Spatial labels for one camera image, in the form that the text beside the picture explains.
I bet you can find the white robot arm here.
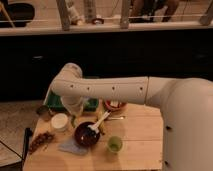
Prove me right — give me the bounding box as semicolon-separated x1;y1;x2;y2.
50;63;213;171

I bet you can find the green plastic tray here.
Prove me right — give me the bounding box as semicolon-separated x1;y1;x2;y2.
44;91;99;112

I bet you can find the black chair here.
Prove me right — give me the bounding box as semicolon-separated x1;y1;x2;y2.
0;3;35;28

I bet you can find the yellow banana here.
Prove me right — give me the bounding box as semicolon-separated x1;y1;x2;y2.
96;104;106;135

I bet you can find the wooden block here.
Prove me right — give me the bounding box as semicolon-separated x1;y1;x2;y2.
110;101;120;108

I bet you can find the dried red chili bunch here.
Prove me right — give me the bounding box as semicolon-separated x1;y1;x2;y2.
28;132;54;154

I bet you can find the metal spoon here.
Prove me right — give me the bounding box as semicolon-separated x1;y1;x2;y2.
105;116;125;121

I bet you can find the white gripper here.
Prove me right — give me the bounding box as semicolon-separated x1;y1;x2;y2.
66;102;83;117

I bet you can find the grey cloth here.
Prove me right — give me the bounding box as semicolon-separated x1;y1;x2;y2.
58;137;88;155

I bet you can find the green plastic cup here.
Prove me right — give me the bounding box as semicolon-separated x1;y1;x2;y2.
107;136;123;153

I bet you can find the white paper cup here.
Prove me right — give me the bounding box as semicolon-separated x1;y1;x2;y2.
51;113;68;132

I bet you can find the white plastic spoon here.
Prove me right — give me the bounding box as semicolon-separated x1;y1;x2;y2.
88;111;110;133

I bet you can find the dark red bowl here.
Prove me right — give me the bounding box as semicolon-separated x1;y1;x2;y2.
74;121;100;148

